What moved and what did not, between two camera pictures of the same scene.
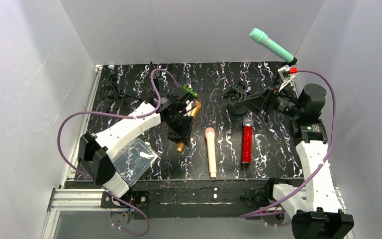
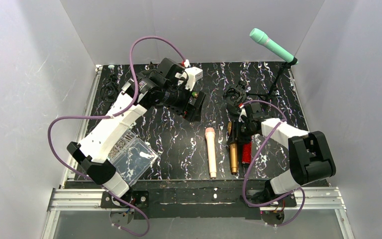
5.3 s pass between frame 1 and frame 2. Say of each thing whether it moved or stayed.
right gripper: moved
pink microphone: stayed
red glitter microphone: stayed
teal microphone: stayed
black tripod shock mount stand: stayed
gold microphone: moved
